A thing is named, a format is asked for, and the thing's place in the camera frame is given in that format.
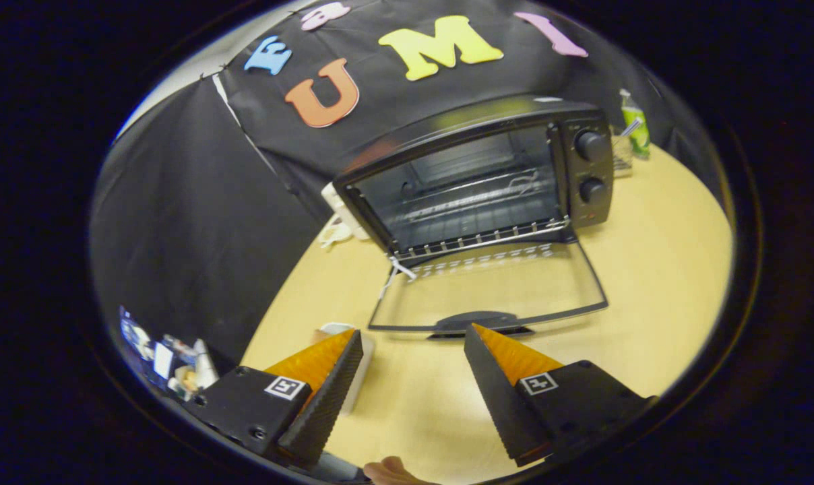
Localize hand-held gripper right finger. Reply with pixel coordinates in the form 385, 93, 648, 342
464, 323, 657, 467

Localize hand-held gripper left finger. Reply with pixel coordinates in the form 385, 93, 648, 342
195, 329, 365, 465

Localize black toaster oven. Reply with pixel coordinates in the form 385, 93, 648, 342
332, 94, 615, 337

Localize white pop-up toaster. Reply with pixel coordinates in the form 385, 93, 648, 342
321, 182, 371, 241

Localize white plastic container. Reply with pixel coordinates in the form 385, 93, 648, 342
319, 322, 375, 415

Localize assorted clutter pile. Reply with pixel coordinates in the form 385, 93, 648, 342
119, 306, 219, 398

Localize clear drinking glass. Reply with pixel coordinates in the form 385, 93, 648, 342
609, 125, 633, 178

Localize green label water bottle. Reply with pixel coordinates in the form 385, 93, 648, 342
618, 89, 652, 160

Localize white cable tie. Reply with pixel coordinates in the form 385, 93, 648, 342
379, 256, 418, 300

